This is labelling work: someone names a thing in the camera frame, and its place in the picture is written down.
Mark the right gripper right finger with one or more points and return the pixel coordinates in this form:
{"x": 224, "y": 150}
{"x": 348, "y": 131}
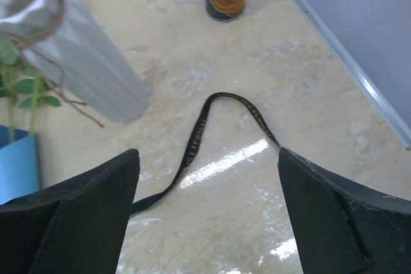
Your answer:
{"x": 341, "y": 226}

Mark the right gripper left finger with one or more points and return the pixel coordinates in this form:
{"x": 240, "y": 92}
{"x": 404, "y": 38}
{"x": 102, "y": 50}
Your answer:
{"x": 75, "y": 226}

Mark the black ribbon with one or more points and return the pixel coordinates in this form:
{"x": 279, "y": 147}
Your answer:
{"x": 194, "y": 142}

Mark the blue wrapping paper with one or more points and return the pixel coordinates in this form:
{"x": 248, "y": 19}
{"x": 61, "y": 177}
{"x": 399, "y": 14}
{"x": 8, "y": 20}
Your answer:
{"x": 19, "y": 165}

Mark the white ribbed vase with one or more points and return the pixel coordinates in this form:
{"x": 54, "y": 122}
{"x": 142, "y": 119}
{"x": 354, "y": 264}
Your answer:
{"x": 63, "y": 41}

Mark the white bud rose stem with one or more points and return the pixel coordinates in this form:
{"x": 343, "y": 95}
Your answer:
{"x": 22, "y": 87}

